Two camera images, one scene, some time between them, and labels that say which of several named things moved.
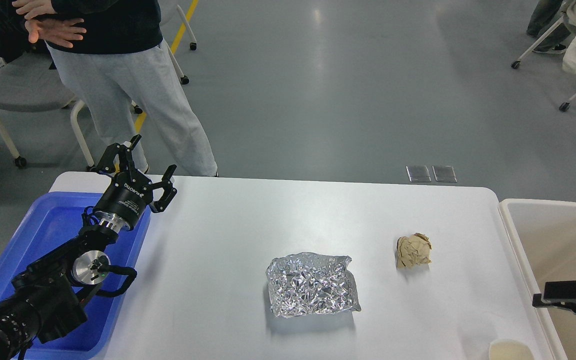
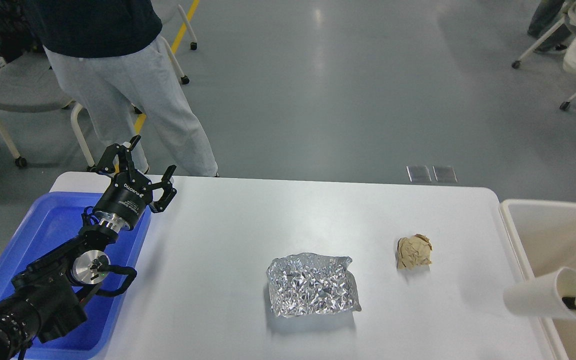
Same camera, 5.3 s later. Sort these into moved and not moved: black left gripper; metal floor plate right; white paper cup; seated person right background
Moved: white paper cup
Not moved: metal floor plate right; seated person right background; black left gripper
